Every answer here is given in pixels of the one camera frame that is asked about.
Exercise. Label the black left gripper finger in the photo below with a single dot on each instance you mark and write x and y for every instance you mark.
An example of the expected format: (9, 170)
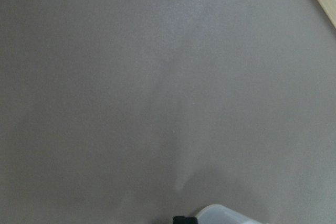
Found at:
(184, 220)

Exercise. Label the clear plastic egg box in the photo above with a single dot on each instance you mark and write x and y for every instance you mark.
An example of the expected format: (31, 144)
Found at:
(218, 214)

